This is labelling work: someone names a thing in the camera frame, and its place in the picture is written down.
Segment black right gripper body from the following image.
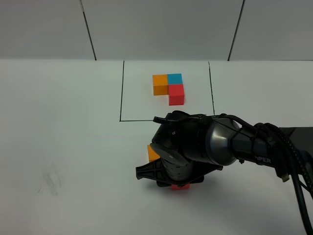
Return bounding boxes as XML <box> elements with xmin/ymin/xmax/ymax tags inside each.
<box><xmin>155</xmin><ymin>158</ymin><xmax>223</xmax><ymax>187</ymax></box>

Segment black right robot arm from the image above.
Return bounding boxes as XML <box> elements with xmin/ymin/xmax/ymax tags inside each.
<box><xmin>136</xmin><ymin>111</ymin><xmax>313</xmax><ymax>191</ymax></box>

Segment red template block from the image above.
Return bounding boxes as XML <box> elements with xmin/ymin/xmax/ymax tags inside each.
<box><xmin>168</xmin><ymin>84</ymin><xmax>185</xmax><ymax>106</ymax></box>

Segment orange template block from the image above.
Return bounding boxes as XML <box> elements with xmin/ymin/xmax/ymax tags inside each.
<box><xmin>153</xmin><ymin>74</ymin><xmax>168</xmax><ymax>95</ymax></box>

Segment blue template block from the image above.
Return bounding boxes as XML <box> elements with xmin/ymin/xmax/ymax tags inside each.
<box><xmin>167</xmin><ymin>73</ymin><xmax>183</xmax><ymax>85</ymax></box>

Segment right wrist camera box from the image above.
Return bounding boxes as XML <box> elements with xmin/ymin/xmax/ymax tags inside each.
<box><xmin>135</xmin><ymin>159</ymin><xmax>163</xmax><ymax>181</ymax></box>

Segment black right camera cable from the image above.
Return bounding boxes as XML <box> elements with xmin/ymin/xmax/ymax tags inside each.
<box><xmin>153</xmin><ymin>113</ymin><xmax>313</xmax><ymax>235</ymax></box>

